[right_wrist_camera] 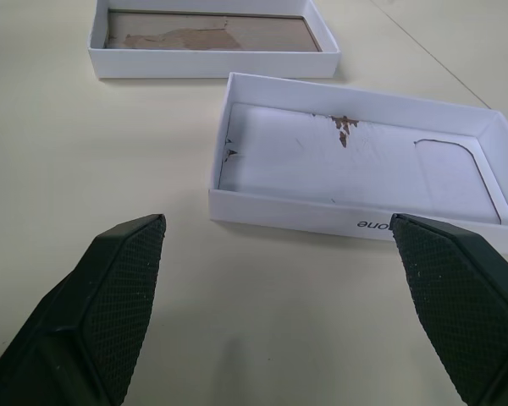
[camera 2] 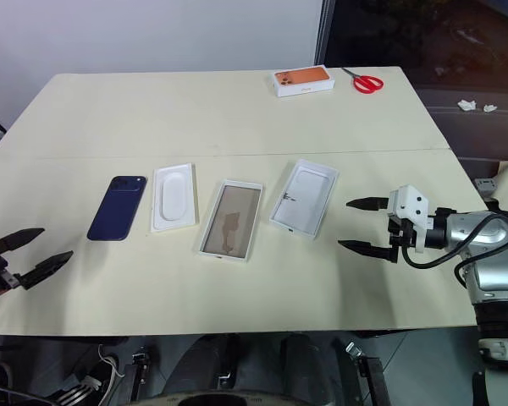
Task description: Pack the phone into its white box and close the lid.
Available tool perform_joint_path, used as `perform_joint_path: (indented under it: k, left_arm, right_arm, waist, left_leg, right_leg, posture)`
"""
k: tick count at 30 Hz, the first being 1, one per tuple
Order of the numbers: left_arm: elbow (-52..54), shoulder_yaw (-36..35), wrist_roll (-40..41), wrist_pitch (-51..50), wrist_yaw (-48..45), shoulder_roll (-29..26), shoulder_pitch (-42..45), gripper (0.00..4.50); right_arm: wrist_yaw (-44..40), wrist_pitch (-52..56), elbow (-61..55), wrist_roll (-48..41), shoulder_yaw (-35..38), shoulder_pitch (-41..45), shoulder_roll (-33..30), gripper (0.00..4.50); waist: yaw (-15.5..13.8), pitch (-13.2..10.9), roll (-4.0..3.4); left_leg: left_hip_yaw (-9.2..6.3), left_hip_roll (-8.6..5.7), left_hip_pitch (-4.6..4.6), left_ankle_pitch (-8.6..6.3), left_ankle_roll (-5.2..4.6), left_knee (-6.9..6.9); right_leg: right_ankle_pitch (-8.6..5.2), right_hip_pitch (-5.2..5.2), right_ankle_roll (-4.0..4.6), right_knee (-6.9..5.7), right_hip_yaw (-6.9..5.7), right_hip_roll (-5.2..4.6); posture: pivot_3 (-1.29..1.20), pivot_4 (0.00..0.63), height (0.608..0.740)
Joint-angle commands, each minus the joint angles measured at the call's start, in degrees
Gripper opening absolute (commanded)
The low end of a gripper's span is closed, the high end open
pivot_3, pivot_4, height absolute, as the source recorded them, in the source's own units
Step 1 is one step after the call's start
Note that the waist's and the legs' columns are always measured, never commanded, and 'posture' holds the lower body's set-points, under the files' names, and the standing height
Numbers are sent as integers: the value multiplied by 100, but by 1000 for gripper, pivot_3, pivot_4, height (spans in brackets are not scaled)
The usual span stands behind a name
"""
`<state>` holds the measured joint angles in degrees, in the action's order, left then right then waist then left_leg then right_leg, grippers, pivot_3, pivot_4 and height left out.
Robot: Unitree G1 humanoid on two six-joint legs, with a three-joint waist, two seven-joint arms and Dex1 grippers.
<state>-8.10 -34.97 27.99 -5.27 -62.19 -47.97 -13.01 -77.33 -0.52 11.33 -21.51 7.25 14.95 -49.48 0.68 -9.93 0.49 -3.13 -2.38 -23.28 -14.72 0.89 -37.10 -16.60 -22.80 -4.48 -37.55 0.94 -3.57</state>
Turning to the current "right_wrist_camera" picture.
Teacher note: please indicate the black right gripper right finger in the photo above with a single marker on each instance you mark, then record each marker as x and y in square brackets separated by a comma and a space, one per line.
[461, 304]

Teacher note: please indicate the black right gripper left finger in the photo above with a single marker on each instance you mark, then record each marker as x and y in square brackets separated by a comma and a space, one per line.
[89, 321]

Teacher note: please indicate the white phone box base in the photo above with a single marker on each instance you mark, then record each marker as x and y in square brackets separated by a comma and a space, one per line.
[216, 63]

